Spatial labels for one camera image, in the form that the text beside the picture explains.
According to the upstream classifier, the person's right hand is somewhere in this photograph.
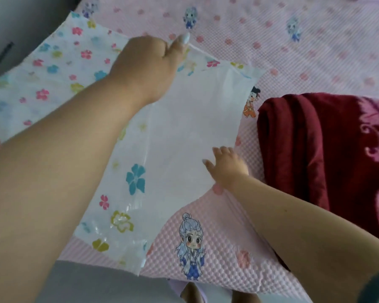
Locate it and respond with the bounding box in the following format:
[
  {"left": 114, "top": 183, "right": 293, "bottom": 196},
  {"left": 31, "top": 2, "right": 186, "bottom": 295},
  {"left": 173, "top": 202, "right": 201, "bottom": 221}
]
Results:
[{"left": 202, "top": 146, "right": 250, "bottom": 190}]

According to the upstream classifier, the person's right forearm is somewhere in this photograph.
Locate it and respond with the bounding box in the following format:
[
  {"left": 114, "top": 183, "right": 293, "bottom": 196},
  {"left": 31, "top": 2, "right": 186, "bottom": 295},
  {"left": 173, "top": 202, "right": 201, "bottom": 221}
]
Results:
[{"left": 227, "top": 176, "right": 379, "bottom": 303}]

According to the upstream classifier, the person's right leg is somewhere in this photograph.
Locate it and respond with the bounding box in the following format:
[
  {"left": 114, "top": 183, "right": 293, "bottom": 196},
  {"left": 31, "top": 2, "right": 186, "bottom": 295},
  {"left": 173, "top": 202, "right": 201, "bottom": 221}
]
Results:
[{"left": 230, "top": 290, "right": 251, "bottom": 303}]

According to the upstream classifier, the red floral blanket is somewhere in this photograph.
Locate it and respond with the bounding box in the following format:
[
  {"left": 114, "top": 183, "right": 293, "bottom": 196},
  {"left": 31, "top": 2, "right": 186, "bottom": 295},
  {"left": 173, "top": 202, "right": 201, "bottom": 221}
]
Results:
[{"left": 256, "top": 93, "right": 379, "bottom": 247}]

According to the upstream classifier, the person's leg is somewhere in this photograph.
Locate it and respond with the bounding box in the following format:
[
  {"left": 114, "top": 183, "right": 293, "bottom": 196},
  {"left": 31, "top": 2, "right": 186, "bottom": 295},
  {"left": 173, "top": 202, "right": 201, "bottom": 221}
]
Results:
[
  {"left": 230, "top": 290, "right": 251, "bottom": 303},
  {"left": 180, "top": 282, "right": 203, "bottom": 303}
]

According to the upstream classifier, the person's left hand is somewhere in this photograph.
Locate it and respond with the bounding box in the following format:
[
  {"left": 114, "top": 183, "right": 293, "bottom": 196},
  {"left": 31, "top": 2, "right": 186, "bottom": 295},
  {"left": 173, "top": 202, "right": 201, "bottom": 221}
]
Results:
[{"left": 109, "top": 32, "right": 191, "bottom": 104}]

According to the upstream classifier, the person's left leg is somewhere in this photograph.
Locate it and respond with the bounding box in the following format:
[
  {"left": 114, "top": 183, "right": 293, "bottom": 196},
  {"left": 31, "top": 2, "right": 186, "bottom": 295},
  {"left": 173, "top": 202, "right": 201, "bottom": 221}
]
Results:
[{"left": 180, "top": 282, "right": 203, "bottom": 303}]

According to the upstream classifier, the person's left forearm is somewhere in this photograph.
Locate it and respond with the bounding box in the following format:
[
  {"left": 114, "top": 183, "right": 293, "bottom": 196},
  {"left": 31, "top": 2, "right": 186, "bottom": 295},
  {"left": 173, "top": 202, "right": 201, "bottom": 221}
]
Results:
[{"left": 0, "top": 75, "right": 155, "bottom": 303}]

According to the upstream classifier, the pink cartoon bed sheet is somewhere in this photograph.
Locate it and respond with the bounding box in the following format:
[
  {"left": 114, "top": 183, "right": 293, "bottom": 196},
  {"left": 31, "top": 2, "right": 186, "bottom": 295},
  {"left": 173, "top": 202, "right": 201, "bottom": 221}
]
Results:
[{"left": 56, "top": 0, "right": 379, "bottom": 303}]

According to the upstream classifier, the flower-print plastic storage bag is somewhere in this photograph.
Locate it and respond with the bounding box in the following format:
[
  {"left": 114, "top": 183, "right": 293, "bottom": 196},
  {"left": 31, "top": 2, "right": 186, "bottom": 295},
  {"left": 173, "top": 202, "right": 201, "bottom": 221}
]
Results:
[{"left": 0, "top": 11, "right": 267, "bottom": 276}]

